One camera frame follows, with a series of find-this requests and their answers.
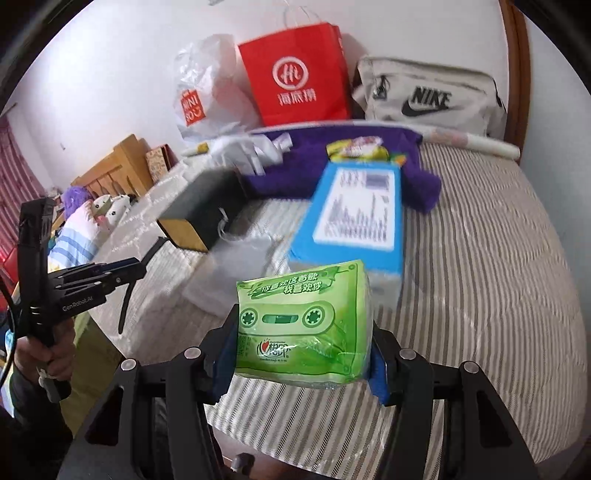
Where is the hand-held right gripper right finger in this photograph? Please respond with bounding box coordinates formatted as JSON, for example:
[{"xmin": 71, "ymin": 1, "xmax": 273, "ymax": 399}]
[{"xmin": 367, "ymin": 320, "xmax": 532, "ymax": 480}]

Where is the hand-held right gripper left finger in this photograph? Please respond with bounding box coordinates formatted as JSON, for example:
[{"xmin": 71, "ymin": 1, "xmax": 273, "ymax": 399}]
[{"xmin": 58, "ymin": 305, "xmax": 241, "ymax": 480}]

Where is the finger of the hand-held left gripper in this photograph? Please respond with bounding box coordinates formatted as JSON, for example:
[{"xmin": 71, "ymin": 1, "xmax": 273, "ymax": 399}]
[
  {"xmin": 50, "ymin": 259, "xmax": 144, "ymax": 283},
  {"xmin": 54, "ymin": 270, "xmax": 141, "ymax": 301}
]

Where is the black strap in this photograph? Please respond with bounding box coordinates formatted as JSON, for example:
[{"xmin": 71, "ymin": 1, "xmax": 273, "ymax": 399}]
[{"xmin": 119, "ymin": 236, "xmax": 167, "ymax": 334}]

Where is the green tissue pack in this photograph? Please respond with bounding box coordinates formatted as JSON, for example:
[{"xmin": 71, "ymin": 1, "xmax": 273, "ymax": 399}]
[{"xmin": 233, "ymin": 259, "xmax": 375, "ymax": 386}]

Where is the blue tissue box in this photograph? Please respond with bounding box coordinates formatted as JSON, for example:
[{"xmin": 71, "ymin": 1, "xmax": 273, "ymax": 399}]
[{"xmin": 288, "ymin": 159, "xmax": 407, "ymax": 301}]

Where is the person's left forearm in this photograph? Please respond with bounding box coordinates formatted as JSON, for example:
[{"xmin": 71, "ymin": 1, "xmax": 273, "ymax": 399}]
[{"xmin": 0, "ymin": 364, "xmax": 75, "ymax": 480}]

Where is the person's left hand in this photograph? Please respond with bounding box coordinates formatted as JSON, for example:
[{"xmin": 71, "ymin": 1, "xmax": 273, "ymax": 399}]
[{"xmin": 14, "ymin": 318, "xmax": 77, "ymax": 384}]

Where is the blue striped pillow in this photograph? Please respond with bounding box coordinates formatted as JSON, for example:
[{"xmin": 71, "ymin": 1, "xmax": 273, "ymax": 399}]
[{"xmin": 46, "ymin": 203, "xmax": 102, "ymax": 273}]

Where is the spotted plush toy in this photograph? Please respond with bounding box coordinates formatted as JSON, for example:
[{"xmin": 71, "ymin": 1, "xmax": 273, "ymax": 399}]
[{"xmin": 90, "ymin": 194, "xmax": 130, "ymax": 232}]

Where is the green blanket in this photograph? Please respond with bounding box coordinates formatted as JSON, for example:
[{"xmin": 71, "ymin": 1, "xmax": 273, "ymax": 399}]
[{"xmin": 60, "ymin": 309, "xmax": 123, "ymax": 435}]

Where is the purple plush toy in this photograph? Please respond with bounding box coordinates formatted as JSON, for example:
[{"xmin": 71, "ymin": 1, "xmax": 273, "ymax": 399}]
[{"xmin": 62, "ymin": 187, "xmax": 95, "ymax": 217}]

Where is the red curtain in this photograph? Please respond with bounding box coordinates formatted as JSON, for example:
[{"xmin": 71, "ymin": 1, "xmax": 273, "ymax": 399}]
[{"xmin": 0, "ymin": 115, "xmax": 47, "ymax": 278}]

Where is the clear plastic bag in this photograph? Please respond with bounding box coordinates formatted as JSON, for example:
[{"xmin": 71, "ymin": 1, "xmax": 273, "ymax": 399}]
[{"xmin": 182, "ymin": 222, "xmax": 287, "ymax": 315}]

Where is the wooden headboard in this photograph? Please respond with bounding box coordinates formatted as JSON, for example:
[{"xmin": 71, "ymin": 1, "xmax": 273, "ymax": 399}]
[{"xmin": 71, "ymin": 134, "xmax": 153, "ymax": 204}]

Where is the brown patterned box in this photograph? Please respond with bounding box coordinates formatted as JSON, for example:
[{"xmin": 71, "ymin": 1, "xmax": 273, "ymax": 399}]
[{"xmin": 145, "ymin": 144, "xmax": 178, "ymax": 183}]

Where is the dark green tin box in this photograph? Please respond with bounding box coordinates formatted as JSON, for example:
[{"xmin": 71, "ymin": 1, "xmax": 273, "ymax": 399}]
[{"xmin": 157, "ymin": 171, "xmax": 247, "ymax": 252}]

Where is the purple towel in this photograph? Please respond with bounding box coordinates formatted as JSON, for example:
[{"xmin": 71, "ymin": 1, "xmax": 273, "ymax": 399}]
[{"xmin": 242, "ymin": 126, "xmax": 441, "ymax": 214}]

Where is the white plastic shopping bag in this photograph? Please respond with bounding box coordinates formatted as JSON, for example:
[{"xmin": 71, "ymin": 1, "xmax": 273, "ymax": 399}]
[{"xmin": 173, "ymin": 33, "xmax": 262, "ymax": 141}]

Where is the green snack packet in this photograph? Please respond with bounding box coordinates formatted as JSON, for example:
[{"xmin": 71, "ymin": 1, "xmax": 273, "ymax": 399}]
[{"xmin": 325, "ymin": 136, "xmax": 409, "ymax": 168}]

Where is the rolled printed paper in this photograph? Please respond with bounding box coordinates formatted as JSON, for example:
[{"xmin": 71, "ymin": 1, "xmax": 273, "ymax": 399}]
[{"xmin": 182, "ymin": 126, "xmax": 522, "ymax": 161}]

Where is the red paper bag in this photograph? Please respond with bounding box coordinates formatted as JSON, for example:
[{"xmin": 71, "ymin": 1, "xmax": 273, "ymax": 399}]
[{"xmin": 236, "ymin": 4, "xmax": 354, "ymax": 127}]

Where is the beige waist bag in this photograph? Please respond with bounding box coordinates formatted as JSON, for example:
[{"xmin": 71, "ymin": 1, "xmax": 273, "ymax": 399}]
[{"xmin": 352, "ymin": 56, "xmax": 508, "ymax": 137}]

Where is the wooden door frame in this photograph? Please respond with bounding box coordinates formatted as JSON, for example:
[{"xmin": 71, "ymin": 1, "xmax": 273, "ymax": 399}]
[{"xmin": 501, "ymin": 0, "xmax": 532, "ymax": 162}]

